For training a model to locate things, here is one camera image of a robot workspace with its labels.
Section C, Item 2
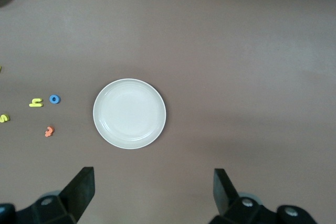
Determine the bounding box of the yellow foam letter h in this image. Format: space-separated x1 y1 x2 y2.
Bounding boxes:
28 98 44 108

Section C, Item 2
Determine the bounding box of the brown table mat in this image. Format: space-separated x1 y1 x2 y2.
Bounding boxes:
0 0 336 224

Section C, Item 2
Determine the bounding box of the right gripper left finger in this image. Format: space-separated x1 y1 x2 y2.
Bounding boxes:
16 166 95 224

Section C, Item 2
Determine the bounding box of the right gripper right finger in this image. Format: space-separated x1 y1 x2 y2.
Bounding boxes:
209 168 279 224

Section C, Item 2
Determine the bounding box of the beige round plate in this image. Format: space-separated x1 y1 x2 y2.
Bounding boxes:
92 78 167 150

